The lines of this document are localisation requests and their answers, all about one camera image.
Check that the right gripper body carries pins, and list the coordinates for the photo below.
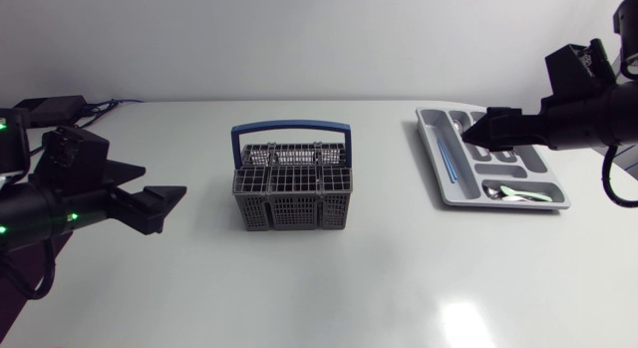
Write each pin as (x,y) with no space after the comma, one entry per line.
(588,118)

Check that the grey cutlery tray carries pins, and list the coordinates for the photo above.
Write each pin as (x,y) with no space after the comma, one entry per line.
(461,188)

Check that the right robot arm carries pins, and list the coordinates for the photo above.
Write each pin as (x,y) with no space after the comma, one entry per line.
(627,19)

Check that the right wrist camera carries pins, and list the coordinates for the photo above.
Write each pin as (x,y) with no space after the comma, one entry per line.
(575,71)

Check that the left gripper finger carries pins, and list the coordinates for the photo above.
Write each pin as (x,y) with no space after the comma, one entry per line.
(149,208)
(124,172)

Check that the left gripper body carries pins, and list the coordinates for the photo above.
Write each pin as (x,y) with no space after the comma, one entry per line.
(35,213)

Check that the small steel spoon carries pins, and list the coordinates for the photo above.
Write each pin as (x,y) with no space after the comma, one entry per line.
(493,192)

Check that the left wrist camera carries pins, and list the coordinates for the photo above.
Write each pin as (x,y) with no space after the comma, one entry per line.
(75,156)

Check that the blue chopstick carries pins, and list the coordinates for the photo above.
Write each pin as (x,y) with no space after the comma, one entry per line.
(445,161)
(449,161)

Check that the steel fork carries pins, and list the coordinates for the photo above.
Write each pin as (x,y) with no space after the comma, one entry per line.
(508,153)

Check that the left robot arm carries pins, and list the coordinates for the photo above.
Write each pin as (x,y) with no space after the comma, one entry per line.
(12,143)

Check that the pale plastic spoon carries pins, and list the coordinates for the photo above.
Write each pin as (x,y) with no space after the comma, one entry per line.
(523,194)

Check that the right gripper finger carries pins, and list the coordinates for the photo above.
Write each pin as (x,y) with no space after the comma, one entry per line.
(503,112)
(498,136)

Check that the black power brick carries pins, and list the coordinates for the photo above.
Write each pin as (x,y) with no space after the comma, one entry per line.
(52,110)

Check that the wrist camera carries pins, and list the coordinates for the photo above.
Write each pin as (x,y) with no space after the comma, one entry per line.
(575,71)
(75,156)

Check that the grey cutlery basket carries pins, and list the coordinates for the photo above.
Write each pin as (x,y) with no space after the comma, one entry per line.
(291,198)

